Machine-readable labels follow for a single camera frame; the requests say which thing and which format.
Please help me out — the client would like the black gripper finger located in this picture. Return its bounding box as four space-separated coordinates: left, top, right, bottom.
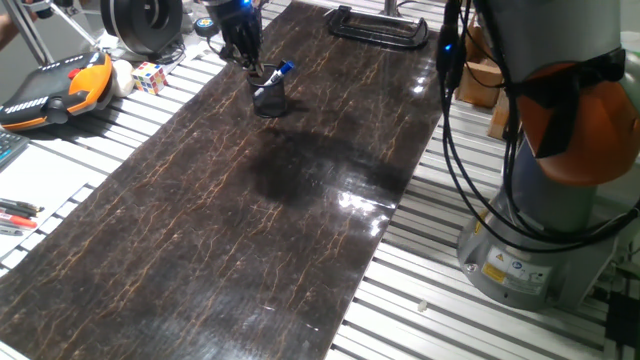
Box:
230 45 250 69
247 44 265 77

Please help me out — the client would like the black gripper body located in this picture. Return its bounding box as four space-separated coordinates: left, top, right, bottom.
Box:
214 2 264 51

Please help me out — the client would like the blue white marker pen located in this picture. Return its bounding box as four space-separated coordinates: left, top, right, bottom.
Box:
253 59 297 100

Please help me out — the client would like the person right forearm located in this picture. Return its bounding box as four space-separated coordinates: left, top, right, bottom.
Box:
0 12 22 52

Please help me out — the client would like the black mesh pen holder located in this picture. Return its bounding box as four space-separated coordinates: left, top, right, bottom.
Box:
246 63 289 120

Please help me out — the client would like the black pen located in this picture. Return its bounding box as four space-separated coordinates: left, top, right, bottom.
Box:
0 203 39 220
0 197 46 214

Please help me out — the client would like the black round puck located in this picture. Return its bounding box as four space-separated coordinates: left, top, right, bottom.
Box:
193 15 222 39

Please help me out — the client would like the Rubik's cube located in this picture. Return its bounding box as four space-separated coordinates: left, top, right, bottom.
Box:
130 60 169 96

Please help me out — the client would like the white round object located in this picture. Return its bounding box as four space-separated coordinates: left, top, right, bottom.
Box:
109 58 136 99

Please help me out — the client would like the black filament spool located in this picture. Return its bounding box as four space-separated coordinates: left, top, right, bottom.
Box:
99 0 185 57

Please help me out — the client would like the black C-clamp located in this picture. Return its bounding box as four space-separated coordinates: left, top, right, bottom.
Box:
324 4 430 50

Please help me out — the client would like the orange black teach pendant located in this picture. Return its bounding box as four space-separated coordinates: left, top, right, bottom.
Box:
0 49 114 133

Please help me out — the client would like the dark marble pattern mat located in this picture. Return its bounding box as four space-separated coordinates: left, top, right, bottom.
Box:
0 0 446 360

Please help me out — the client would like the cardboard box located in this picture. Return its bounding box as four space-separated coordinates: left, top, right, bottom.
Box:
455 24 505 110
487 92 511 142

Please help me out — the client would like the large white paper sheet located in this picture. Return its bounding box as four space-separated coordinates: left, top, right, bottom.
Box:
0 143 109 261

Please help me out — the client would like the red marker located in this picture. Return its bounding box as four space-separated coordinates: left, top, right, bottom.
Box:
0 211 39 231

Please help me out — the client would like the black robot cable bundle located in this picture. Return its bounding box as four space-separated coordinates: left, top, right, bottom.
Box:
434 0 640 254

